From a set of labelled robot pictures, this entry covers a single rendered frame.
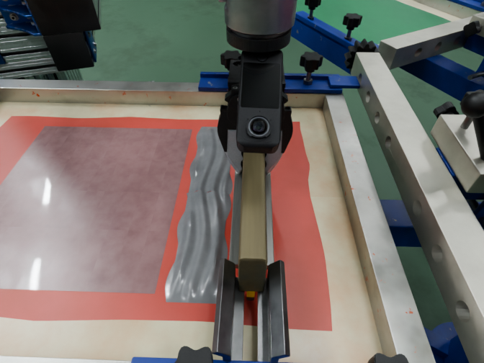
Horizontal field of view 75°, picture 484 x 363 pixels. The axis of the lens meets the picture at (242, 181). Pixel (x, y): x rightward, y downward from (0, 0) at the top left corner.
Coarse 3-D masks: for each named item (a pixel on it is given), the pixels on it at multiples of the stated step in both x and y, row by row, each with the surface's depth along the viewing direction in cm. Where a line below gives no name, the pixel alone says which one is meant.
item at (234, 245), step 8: (240, 176) 49; (240, 184) 48; (240, 192) 47; (240, 200) 46; (240, 208) 45; (232, 216) 44; (240, 216) 44; (232, 224) 43; (272, 224) 43; (232, 232) 42; (272, 232) 42; (232, 240) 41; (272, 240) 41; (232, 248) 40; (272, 248) 40; (232, 256) 39; (272, 256) 39
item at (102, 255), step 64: (0, 192) 52; (64, 192) 52; (128, 192) 52; (0, 256) 44; (64, 256) 44; (128, 256) 44; (320, 256) 44; (64, 320) 38; (192, 320) 38; (256, 320) 38; (320, 320) 38
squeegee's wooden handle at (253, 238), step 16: (256, 160) 42; (256, 176) 40; (256, 192) 38; (256, 208) 36; (240, 224) 35; (256, 224) 35; (240, 240) 34; (256, 240) 33; (240, 256) 32; (256, 256) 32; (240, 272) 34; (256, 272) 34; (240, 288) 37; (256, 288) 36
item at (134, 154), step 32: (0, 128) 64; (32, 128) 64; (64, 128) 64; (96, 128) 64; (128, 128) 64; (160, 128) 64; (192, 128) 64; (0, 160) 57; (32, 160) 57; (64, 160) 57; (96, 160) 57; (128, 160) 57; (160, 160) 57; (192, 160) 57; (288, 160) 57; (288, 192) 52
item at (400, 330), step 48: (0, 96) 69; (48, 96) 69; (96, 96) 68; (144, 96) 68; (192, 96) 68; (288, 96) 67; (336, 96) 66; (336, 144) 57; (384, 240) 42; (384, 288) 37; (384, 336) 35
